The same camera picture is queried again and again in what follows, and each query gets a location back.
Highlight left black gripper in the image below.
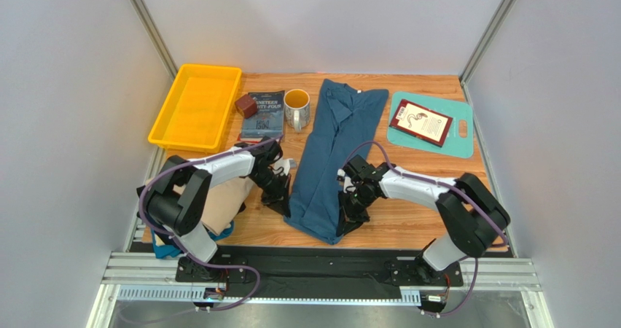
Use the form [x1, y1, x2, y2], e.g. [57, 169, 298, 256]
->
[249, 168, 292, 219]

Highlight blue t-shirt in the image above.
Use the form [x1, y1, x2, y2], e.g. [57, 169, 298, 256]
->
[285, 79, 389, 245]

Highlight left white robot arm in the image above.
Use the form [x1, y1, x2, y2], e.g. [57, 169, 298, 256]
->
[137, 137, 297, 266]

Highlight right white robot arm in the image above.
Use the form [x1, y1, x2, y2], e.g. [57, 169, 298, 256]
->
[337, 155, 510, 275]

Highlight beige t-shirt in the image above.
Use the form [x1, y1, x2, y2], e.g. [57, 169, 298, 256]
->
[200, 178, 255, 241]

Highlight blue paperback book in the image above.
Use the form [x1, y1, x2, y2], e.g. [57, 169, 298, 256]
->
[238, 90, 285, 142]

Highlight brown wooden cube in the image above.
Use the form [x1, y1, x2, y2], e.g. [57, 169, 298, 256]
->
[235, 94, 258, 119]

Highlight red paperback book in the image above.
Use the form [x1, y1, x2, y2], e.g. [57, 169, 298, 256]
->
[389, 99, 453, 147]

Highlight white mug yellow inside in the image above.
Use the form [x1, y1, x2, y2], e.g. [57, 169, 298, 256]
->
[284, 89, 311, 133]

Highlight yellow plastic bin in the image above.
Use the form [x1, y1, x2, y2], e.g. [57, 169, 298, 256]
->
[147, 63, 242, 154]

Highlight teal cutting board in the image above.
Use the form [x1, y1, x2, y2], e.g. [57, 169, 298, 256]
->
[386, 91, 474, 159]

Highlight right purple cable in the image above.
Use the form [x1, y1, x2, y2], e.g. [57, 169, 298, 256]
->
[342, 140, 510, 318]

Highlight purple cable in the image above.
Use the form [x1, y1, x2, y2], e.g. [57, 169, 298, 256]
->
[138, 134, 285, 313]
[342, 140, 510, 318]

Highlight black mounting base plate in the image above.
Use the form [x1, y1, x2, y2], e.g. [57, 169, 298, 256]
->
[175, 246, 464, 300]

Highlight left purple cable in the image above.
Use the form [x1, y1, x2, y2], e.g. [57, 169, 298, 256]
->
[138, 134, 285, 313]

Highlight aluminium frame rail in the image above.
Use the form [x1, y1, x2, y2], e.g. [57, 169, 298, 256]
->
[88, 246, 552, 327]

